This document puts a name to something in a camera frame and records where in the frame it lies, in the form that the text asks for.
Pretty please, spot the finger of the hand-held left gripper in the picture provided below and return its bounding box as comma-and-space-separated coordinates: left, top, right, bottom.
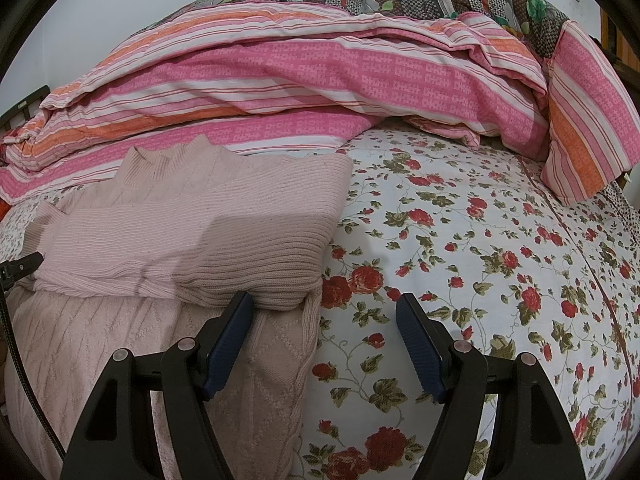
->
0, 254, 45, 283

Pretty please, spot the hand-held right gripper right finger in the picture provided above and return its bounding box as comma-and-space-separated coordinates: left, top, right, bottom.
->
395, 292, 586, 480

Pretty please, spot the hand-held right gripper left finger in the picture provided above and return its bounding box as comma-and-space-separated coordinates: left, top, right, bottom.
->
60, 290, 256, 480

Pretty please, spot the pink knit sweater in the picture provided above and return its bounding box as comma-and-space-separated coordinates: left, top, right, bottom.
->
5, 140, 353, 480

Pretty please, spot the white rose-print bed sheet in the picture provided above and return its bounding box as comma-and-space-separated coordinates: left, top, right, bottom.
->
0, 127, 640, 480

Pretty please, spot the dark wooden headboard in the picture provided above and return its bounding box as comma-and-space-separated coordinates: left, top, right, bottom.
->
0, 85, 51, 133

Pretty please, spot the small-print floral cloth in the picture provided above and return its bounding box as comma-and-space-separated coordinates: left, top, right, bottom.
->
597, 180, 640, 246

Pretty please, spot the pink orange striped quilt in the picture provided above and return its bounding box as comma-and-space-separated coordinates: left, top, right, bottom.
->
0, 2, 638, 206

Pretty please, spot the brown wooden door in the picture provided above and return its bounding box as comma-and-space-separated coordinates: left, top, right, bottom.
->
600, 7, 623, 56

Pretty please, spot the black cable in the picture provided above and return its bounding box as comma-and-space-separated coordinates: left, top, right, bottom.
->
0, 285, 68, 461

